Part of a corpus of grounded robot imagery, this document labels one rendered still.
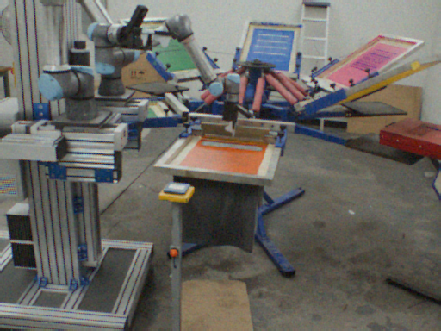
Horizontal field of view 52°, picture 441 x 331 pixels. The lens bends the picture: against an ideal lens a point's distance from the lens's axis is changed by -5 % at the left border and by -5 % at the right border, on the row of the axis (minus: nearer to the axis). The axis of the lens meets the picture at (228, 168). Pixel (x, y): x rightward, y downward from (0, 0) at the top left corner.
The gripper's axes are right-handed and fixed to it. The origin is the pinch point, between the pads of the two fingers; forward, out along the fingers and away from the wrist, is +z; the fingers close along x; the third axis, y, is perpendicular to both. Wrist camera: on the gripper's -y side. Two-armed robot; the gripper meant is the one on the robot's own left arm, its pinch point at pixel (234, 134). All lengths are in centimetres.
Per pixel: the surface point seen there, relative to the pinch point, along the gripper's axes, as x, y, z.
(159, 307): 44, 34, 100
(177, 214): 79, 11, 16
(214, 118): -21.7, 17.5, -2.3
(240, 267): -14, -6, 101
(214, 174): 60, -1, 3
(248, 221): 51, -18, 30
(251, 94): -77, 2, -8
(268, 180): 60, -27, 3
